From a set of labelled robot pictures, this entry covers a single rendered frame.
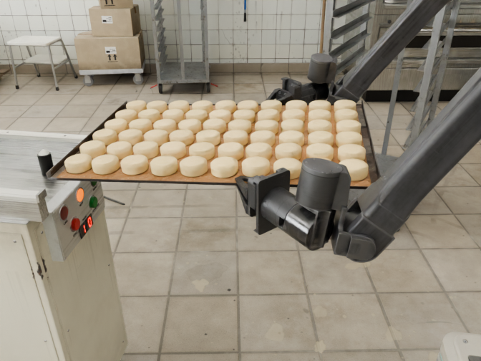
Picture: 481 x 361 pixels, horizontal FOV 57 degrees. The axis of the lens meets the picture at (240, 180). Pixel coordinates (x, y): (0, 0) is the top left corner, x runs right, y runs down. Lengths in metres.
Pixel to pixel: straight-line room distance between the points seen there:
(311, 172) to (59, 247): 0.68
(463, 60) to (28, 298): 3.85
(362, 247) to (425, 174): 0.13
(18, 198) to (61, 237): 0.15
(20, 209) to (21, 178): 0.20
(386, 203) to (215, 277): 1.51
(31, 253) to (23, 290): 0.12
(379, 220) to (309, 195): 0.10
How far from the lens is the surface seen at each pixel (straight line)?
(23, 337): 1.32
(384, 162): 2.83
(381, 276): 2.18
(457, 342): 1.63
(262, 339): 1.83
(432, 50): 2.05
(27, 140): 1.33
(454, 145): 0.64
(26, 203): 1.03
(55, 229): 1.09
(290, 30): 4.97
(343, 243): 0.65
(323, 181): 0.61
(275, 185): 0.71
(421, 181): 0.65
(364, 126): 1.01
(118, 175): 0.86
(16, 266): 1.14
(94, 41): 4.65
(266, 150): 0.85
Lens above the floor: 1.38
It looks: 30 degrees down
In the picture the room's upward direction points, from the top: straight up
